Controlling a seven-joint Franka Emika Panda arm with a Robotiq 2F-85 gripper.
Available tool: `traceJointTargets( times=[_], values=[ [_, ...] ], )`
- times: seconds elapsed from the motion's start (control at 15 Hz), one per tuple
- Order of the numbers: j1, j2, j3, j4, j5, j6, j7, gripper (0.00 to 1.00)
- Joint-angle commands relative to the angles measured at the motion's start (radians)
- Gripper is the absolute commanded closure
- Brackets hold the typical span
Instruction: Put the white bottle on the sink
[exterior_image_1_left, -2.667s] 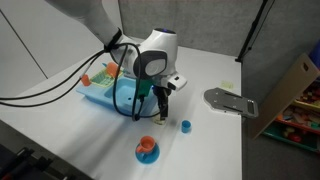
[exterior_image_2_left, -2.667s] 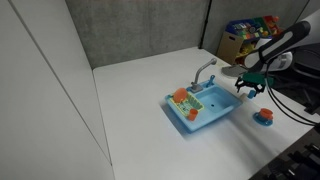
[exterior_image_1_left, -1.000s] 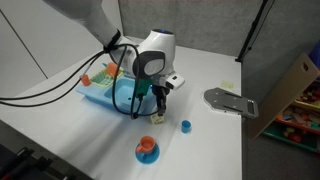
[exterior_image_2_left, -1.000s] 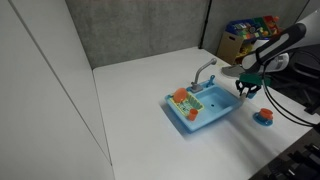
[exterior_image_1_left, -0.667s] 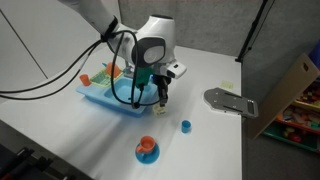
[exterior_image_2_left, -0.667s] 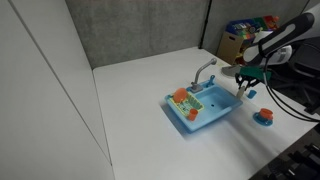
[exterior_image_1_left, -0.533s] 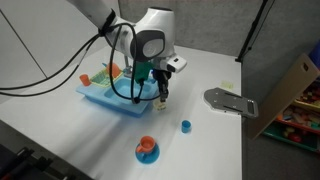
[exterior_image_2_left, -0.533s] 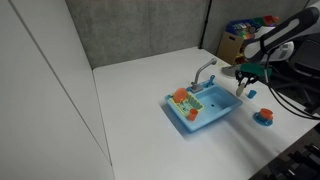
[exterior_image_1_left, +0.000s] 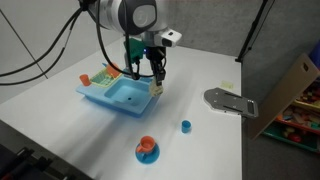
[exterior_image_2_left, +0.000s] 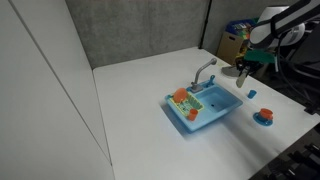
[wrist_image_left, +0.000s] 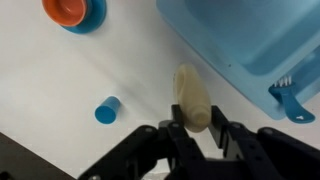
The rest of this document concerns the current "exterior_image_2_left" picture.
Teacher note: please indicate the black equipment beside table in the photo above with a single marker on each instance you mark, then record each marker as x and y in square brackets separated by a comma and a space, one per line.
[293, 156]

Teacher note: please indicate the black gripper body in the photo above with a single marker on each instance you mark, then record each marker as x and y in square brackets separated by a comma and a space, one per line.
[253, 66]

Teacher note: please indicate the black tripod stand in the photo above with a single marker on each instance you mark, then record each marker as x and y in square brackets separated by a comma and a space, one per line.
[205, 23]

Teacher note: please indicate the blue toy saucer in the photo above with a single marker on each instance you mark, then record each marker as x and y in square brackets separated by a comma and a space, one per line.
[261, 121]

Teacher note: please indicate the grey metal mounting plate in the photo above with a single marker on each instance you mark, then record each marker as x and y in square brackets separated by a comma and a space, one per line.
[229, 71]

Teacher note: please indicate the green wrist camera housing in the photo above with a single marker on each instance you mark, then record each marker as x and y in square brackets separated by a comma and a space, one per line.
[261, 56]

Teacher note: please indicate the black office chair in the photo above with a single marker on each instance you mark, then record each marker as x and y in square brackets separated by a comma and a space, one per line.
[305, 60]

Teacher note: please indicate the small orange toy cup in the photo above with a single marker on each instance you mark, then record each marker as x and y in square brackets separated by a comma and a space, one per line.
[192, 115]

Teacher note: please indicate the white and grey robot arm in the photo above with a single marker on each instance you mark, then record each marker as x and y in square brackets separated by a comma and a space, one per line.
[286, 23]

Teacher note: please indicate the yellow-green toy dish rack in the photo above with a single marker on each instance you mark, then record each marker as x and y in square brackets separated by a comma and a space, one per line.
[190, 106]

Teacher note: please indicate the blue toy sink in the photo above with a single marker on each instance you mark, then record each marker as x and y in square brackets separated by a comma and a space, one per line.
[213, 108]

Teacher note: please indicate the small blue toy cup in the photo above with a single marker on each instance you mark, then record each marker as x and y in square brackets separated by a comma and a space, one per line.
[252, 94]

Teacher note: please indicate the orange toy plate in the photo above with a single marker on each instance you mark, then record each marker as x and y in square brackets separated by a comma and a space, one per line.
[180, 95]

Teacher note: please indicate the grey toy faucet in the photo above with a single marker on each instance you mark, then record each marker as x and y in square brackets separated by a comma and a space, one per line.
[200, 75]

